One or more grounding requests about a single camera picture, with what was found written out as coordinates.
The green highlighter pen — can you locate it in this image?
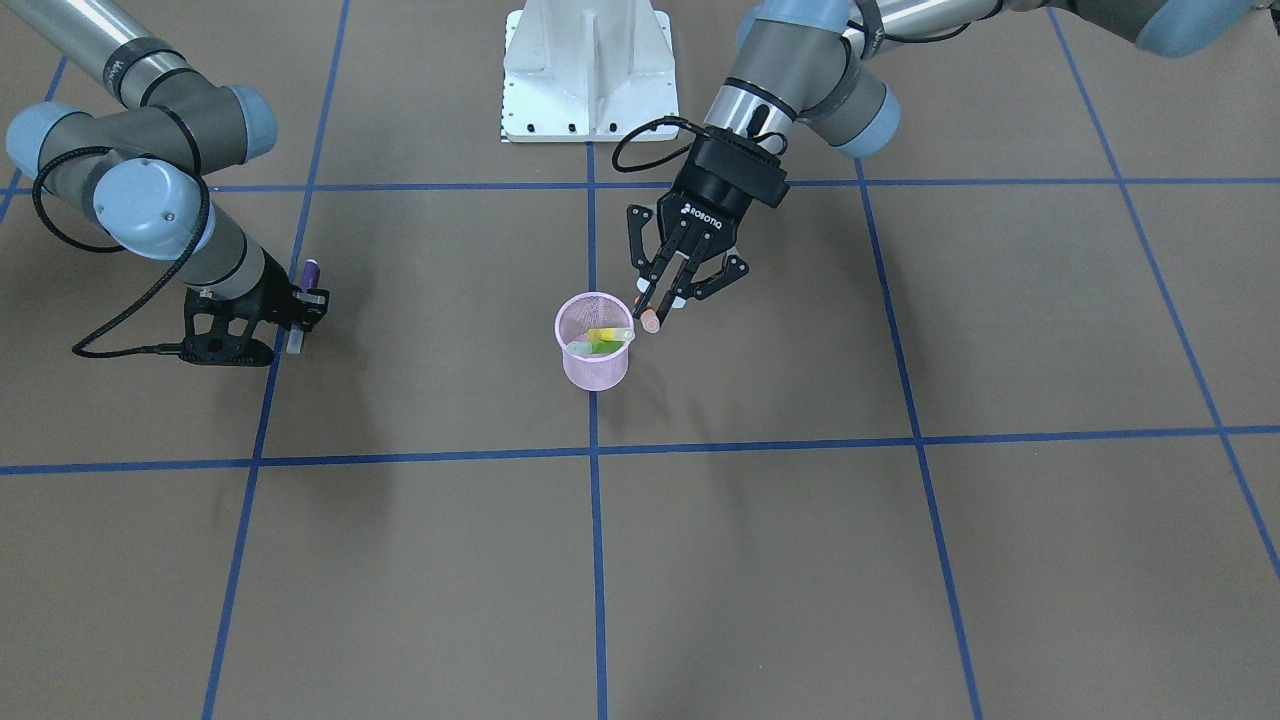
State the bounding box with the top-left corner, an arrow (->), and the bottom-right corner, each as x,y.
564,340 -> 625,357

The purple highlighter pen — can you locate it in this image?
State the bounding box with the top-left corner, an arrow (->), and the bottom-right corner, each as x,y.
285,258 -> 320,355

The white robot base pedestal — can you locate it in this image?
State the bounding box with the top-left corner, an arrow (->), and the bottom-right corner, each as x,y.
500,1 -> 678,143

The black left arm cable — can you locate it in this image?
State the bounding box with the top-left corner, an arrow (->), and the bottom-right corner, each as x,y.
611,117 -> 713,174

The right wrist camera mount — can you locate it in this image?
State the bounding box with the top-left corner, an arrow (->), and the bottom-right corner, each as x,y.
178,288 -> 275,366

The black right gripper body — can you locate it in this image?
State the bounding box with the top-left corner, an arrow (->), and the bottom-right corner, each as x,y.
236,260 -> 301,336

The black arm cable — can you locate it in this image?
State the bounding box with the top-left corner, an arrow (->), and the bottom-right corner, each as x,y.
32,145 -> 212,359
611,117 -> 713,174

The pink mesh pen holder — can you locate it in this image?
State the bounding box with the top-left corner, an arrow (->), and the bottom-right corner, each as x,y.
556,292 -> 635,392

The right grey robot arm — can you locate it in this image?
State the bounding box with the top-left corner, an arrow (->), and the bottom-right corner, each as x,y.
3,1 -> 675,366

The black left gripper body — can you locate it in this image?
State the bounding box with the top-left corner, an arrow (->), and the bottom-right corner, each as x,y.
660,129 -> 788,256

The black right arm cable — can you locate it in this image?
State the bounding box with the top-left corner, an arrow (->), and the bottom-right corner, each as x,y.
32,145 -> 212,359

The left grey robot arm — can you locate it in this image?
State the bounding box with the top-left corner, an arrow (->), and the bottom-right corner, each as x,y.
628,1 -> 1277,318

